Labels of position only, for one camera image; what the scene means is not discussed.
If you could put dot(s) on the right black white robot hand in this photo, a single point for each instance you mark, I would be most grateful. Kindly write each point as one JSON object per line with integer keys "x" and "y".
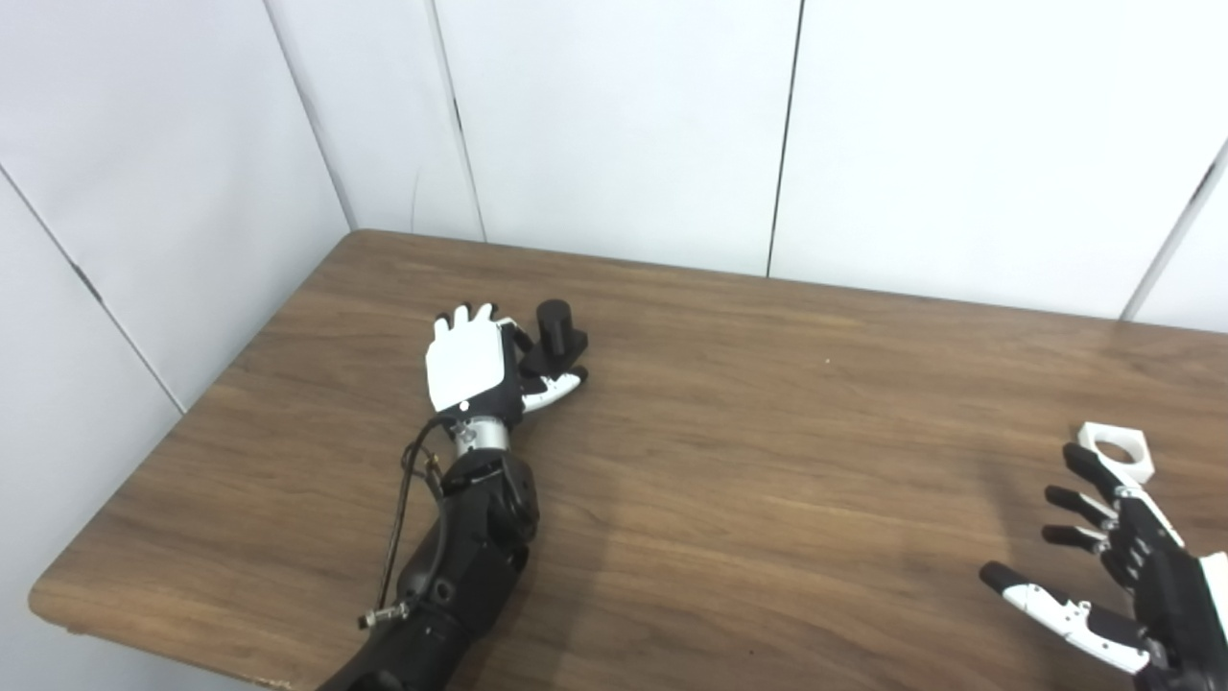
{"x": 1166, "y": 585}

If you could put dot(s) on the white square piece with hole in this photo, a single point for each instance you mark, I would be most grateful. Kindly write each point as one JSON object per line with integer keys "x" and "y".
{"x": 1139, "y": 467}

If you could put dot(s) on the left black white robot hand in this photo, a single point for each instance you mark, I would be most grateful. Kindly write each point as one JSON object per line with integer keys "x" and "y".
{"x": 465, "y": 365}

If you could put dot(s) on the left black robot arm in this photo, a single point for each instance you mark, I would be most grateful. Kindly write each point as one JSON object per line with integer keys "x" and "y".
{"x": 470, "y": 557}

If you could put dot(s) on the black peg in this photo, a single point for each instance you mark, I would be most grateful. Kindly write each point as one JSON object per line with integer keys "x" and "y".
{"x": 554, "y": 326}

